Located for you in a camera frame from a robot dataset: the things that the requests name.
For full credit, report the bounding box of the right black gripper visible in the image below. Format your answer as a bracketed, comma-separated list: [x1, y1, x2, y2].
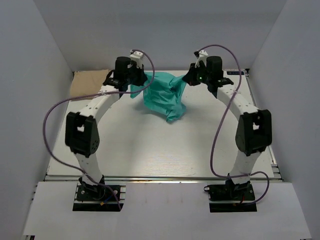
[183, 62, 212, 87]

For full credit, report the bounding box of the teal t shirt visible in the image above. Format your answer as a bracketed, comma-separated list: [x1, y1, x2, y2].
[142, 72, 187, 123]

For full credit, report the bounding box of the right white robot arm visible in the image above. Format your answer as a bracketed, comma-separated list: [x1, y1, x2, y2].
[183, 50, 272, 200]

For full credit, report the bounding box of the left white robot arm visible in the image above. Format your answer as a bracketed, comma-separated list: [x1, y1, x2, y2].
[65, 51, 148, 200]

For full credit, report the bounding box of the blue table label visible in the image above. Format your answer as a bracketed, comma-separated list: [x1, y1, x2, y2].
[226, 71, 245, 76]

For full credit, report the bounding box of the folded beige t shirt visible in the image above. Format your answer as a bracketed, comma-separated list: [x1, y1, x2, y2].
[69, 69, 110, 97]

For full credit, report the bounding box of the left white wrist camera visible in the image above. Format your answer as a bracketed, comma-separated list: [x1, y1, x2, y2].
[129, 50, 145, 69]

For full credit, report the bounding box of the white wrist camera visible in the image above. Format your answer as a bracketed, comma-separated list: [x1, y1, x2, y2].
[129, 50, 145, 69]
[194, 50, 209, 68]

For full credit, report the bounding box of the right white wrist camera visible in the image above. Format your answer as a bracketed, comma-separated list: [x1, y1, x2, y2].
[194, 50, 209, 68]

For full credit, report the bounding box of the aluminium table front rail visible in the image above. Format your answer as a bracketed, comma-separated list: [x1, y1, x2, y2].
[44, 174, 283, 183]

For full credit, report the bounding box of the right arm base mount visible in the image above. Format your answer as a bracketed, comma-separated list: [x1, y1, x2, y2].
[203, 183, 257, 213]

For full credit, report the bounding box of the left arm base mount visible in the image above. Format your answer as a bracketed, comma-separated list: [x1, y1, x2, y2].
[72, 184, 126, 212]

